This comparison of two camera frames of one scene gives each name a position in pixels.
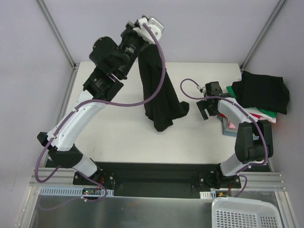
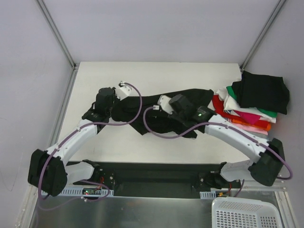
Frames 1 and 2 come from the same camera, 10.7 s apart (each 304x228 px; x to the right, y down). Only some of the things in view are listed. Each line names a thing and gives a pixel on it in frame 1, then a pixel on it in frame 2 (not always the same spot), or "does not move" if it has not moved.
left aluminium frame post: (50, 21) does not move
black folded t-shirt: (258, 90) does not move
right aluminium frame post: (259, 39) does not move
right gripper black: (204, 104) → (171, 116)
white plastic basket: (228, 212) does not move
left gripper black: (134, 38) → (113, 104)
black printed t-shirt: (166, 106) → (143, 111)
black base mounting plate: (166, 179) does not move
